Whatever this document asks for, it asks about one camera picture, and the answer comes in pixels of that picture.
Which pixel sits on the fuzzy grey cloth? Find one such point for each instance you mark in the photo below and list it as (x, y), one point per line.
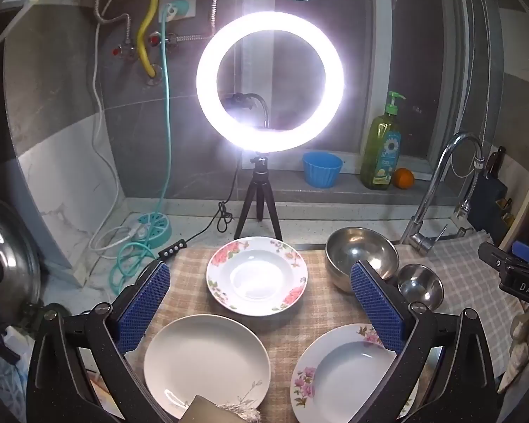
(242, 414)

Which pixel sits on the green dish soap bottle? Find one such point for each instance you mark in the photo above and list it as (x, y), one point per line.
(381, 150)

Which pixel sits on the blue fluted cup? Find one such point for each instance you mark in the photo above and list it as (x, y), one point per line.
(322, 169)

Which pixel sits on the small steel bowl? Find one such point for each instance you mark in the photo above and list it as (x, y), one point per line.
(419, 282)

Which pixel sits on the steel pot lid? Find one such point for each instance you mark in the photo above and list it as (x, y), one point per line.
(9, 246)

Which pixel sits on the large steel bowl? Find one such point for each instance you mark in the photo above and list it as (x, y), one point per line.
(357, 246)

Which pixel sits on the black tripod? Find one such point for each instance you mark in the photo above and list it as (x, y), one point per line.
(258, 185)

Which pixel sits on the black gooseneck phone holder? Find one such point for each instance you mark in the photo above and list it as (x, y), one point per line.
(264, 105)

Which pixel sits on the chrome faucet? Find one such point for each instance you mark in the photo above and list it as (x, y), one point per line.
(432, 185)

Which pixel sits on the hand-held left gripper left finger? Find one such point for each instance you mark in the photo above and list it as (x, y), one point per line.
(143, 304)

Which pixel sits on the teal round power strip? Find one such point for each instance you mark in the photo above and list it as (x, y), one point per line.
(156, 224)

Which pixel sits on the black knife block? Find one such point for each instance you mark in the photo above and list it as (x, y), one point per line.
(485, 194)

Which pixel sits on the grey scouring pad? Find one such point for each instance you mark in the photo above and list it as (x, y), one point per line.
(202, 409)

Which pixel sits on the blue patterned cloth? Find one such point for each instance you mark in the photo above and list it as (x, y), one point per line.
(9, 383)

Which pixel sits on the white plate with red roses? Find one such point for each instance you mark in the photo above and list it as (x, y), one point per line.
(255, 273)

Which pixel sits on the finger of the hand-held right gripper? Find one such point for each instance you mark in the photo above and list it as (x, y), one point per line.
(525, 252)

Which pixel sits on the person's right hand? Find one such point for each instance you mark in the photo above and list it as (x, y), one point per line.
(522, 339)

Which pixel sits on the orange fruit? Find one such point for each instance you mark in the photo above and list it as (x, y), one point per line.
(403, 178)

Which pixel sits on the white plate with pink blossoms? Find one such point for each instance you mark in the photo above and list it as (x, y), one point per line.
(344, 374)

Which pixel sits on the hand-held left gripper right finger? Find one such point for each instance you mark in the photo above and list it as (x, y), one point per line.
(377, 308)

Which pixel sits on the black inline remote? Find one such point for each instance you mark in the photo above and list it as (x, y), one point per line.
(172, 247)

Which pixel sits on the plaid cloth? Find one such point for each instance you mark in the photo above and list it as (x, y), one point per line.
(185, 286)

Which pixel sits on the metal spray head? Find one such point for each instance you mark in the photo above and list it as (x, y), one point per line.
(463, 209)

